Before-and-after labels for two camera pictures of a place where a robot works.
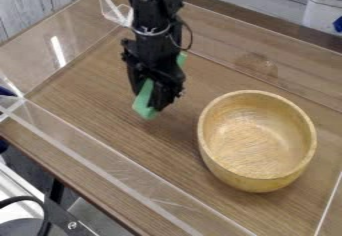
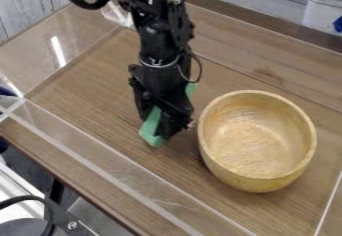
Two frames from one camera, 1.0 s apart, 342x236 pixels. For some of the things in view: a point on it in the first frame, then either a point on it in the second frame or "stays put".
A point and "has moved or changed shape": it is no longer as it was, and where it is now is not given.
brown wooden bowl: [257, 138] stays put
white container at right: [323, 9] stays put
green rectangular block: [140, 104] has moved or changed shape
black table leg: [56, 191] stays put
